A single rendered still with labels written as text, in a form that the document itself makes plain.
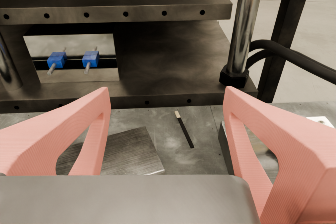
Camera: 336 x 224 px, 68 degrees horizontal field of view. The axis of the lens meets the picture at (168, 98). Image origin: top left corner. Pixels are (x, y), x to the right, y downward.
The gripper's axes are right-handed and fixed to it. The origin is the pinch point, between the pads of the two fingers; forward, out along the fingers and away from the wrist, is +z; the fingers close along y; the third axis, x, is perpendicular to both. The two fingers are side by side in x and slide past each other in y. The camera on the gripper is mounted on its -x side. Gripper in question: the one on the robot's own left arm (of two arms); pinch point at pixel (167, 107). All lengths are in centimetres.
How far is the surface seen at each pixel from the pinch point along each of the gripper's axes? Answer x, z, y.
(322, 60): 111, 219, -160
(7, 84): 36, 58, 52
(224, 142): 34.6, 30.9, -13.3
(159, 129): 38, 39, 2
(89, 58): 28, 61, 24
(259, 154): 25.0, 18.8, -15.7
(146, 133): 27.3, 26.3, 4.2
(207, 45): 37, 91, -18
